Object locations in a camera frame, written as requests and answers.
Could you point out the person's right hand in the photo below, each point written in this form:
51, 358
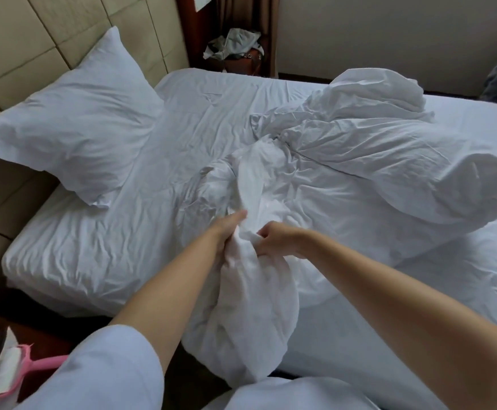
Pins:
284, 241

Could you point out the white bed sheet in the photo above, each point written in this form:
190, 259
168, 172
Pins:
146, 217

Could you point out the person's left forearm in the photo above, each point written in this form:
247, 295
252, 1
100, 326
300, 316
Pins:
167, 303

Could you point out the person's left hand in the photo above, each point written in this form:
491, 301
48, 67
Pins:
227, 233

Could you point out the beige padded headboard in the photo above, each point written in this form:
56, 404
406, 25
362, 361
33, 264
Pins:
26, 38

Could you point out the white wall switch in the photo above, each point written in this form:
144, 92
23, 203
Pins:
202, 2

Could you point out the person's white shirt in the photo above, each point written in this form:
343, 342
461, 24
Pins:
103, 371

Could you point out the white duvet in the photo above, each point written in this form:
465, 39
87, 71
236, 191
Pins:
385, 166

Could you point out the person's right forearm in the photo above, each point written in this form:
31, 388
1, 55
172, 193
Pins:
411, 328

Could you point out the brown curtain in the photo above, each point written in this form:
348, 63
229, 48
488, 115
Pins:
253, 12

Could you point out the white pillow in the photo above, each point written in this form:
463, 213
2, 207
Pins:
77, 123

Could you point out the pink lint roller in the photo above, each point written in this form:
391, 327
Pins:
13, 367

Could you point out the dark wooden wall panel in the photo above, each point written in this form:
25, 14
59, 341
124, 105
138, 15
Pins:
187, 30

